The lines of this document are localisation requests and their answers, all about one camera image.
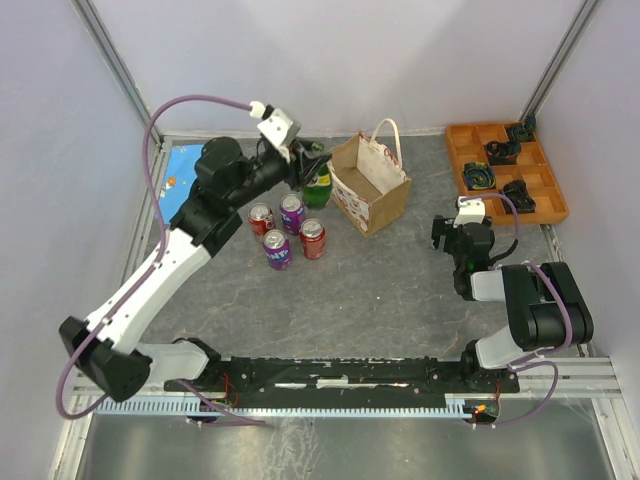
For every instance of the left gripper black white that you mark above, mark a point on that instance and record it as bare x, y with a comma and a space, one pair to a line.
299, 150

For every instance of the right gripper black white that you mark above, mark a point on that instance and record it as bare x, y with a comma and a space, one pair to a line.
444, 227

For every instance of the green Perrier glass bottle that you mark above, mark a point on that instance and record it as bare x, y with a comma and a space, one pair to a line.
318, 187

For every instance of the purple Fanta can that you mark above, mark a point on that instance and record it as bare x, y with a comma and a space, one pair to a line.
277, 249
293, 213

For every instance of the red Coke can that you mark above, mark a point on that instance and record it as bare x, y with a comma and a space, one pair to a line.
261, 220
313, 237

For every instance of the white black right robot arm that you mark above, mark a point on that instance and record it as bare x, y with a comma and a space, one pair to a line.
546, 311

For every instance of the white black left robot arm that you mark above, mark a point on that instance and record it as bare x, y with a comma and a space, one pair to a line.
106, 346

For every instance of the canvas bag with cat print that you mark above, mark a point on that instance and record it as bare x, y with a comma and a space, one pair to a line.
370, 184

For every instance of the blue yellow rolled sock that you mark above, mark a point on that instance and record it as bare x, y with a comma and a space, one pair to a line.
478, 176

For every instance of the black rolled sock lower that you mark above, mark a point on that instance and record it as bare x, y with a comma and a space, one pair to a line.
517, 193

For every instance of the black rolled sock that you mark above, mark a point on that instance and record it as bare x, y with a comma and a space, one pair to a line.
517, 193
502, 153

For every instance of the wooden compartment tray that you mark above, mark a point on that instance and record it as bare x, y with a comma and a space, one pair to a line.
466, 144

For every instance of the black rolled sock centre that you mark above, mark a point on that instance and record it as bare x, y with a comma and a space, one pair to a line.
502, 153

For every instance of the blue patterned cloth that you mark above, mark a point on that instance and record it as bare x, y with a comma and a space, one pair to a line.
179, 177

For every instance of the dark patterned sock top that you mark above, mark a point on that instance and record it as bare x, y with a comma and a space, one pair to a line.
520, 133

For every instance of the aluminium frame rail front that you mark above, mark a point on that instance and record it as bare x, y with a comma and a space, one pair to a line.
580, 375

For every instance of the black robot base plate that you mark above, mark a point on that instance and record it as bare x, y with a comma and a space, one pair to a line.
351, 403

